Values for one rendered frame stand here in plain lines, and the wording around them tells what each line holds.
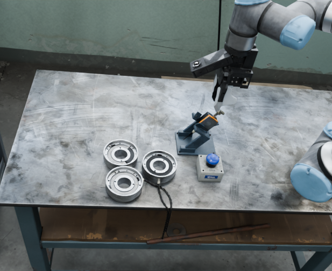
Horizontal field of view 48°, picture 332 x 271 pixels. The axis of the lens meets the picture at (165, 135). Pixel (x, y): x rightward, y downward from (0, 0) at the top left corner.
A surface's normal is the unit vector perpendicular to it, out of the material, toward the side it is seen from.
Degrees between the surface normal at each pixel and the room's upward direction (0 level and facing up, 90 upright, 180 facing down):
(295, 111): 0
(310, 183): 97
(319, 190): 97
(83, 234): 0
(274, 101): 0
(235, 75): 90
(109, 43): 90
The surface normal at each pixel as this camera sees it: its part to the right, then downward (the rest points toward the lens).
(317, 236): 0.13, -0.69
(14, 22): 0.05, 0.72
